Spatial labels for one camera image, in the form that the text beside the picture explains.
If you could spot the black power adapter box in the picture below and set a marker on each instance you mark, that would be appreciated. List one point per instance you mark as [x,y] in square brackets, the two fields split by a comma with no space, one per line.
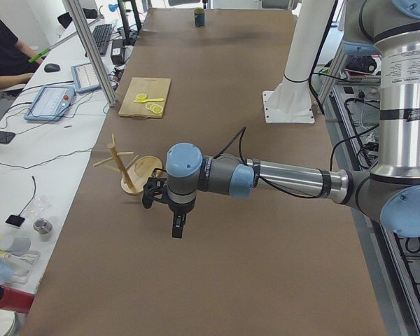
[117,52]

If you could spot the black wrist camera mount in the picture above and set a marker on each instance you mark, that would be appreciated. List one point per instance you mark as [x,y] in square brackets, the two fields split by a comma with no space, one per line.
[155,190]

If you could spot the dark teal cup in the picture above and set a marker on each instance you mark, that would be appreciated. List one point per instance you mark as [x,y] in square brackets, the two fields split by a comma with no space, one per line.
[199,17]

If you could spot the black keyboard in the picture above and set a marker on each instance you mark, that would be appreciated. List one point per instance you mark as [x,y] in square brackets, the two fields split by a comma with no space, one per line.
[101,35]

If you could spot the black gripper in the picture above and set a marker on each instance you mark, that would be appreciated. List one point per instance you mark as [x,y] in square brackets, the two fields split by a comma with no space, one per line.
[180,208]

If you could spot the yellow toy knife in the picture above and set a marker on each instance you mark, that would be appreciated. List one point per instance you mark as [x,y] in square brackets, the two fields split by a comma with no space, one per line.
[148,100]

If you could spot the lemon slice front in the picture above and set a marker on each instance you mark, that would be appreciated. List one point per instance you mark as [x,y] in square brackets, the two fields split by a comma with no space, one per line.
[157,110]

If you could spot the near blue teach pendant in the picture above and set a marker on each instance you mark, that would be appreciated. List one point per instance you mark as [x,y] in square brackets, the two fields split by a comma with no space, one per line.
[50,104]

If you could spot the red cylinder bottle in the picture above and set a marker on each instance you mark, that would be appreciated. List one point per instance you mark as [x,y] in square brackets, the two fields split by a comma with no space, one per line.
[15,300]

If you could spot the far blue teach pendant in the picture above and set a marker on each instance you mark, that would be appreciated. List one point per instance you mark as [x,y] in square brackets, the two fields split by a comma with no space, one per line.
[84,78]

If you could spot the blue teach pendant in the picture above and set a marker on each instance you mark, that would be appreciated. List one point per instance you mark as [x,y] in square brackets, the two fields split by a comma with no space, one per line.
[50,104]
[84,78]

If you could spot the aluminium frame post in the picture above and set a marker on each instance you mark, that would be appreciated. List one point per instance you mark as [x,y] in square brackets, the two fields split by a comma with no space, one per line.
[76,12]

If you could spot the black computer mouse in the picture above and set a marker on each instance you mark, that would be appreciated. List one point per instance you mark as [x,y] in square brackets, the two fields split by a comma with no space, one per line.
[51,68]

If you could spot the seated person in black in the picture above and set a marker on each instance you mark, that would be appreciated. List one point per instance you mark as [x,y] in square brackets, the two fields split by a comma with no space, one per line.
[15,67]

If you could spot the wooden cutting board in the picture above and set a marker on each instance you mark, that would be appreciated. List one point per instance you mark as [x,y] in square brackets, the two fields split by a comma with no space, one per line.
[153,87]

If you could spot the lemon slice middle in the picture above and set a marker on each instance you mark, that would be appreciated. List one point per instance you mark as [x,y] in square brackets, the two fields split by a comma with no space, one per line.
[151,106]

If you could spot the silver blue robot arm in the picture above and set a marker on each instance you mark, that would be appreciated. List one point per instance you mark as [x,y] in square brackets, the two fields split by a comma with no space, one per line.
[390,192]

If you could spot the small black square pad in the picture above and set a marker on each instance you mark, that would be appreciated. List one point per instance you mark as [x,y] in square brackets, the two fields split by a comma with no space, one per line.
[15,220]

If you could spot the grey cup on tray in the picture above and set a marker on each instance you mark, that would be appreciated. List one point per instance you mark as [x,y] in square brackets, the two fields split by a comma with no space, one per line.
[17,246]

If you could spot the wooden cup storage rack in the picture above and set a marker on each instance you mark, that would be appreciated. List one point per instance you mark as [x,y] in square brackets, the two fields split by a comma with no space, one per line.
[135,174]

